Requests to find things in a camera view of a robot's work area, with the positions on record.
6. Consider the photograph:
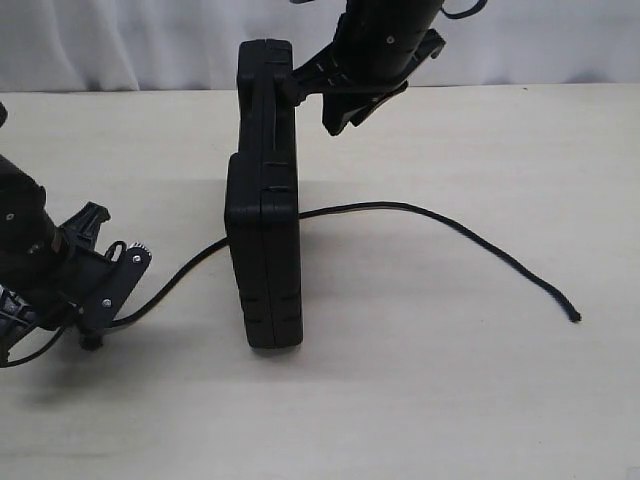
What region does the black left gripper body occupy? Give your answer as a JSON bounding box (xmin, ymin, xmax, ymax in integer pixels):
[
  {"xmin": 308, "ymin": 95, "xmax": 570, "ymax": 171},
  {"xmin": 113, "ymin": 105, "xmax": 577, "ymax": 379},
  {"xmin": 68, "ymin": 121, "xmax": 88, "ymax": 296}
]
[{"xmin": 1, "ymin": 202, "xmax": 113, "ymax": 330}]

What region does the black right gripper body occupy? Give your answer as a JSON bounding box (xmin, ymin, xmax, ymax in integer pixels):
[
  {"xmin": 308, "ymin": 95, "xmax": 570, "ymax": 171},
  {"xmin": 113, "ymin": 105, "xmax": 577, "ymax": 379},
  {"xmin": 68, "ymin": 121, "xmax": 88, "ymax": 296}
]
[{"xmin": 324, "ymin": 12, "xmax": 445, "ymax": 93}]

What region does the black plastic carrying case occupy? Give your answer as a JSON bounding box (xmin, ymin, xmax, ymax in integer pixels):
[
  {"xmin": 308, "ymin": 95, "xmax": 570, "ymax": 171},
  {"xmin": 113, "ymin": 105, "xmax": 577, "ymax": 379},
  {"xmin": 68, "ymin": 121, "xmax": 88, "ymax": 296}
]
[{"xmin": 224, "ymin": 39, "xmax": 303, "ymax": 349}]

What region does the black braided rope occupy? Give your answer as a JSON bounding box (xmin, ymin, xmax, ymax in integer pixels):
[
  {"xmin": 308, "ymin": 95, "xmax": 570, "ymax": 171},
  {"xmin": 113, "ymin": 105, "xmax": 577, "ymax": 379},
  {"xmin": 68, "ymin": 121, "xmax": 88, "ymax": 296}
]
[{"xmin": 79, "ymin": 199, "xmax": 584, "ymax": 352}]

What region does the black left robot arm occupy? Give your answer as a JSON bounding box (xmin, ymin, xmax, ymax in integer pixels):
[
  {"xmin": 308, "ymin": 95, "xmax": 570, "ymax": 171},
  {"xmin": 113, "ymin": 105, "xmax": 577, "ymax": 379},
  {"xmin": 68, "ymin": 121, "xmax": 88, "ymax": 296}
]
[{"xmin": 1, "ymin": 156, "xmax": 112, "ymax": 333}]

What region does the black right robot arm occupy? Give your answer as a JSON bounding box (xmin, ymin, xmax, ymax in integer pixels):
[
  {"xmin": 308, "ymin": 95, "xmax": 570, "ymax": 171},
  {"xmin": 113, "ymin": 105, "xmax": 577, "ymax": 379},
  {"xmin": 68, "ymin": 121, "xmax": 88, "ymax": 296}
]
[{"xmin": 282, "ymin": 1, "xmax": 445, "ymax": 136}]

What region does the thin black left cable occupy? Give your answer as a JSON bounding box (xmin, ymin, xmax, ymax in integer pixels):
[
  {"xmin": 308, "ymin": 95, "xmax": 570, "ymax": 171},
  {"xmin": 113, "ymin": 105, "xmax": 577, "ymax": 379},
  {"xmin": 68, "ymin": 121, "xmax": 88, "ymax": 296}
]
[{"xmin": 0, "ymin": 319, "xmax": 66, "ymax": 369}]

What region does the thin black cable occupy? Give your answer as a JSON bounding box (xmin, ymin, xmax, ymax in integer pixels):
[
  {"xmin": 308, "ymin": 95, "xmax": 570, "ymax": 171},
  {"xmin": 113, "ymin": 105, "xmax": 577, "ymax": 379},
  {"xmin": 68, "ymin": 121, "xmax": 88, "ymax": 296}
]
[
  {"xmin": 0, "ymin": 319, "xmax": 66, "ymax": 369},
  {"xmin": 439, "ymin": 0, "xmax": 489, "ymax": 21}
]

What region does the thin black right cable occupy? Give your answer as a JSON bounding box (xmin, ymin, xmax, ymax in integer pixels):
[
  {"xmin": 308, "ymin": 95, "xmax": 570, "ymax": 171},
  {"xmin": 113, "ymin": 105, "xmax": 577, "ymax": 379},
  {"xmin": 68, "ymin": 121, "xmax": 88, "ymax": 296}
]
[{"xmin": 439, "ymin": 0, "xmax": 489, "ymax": 21}]

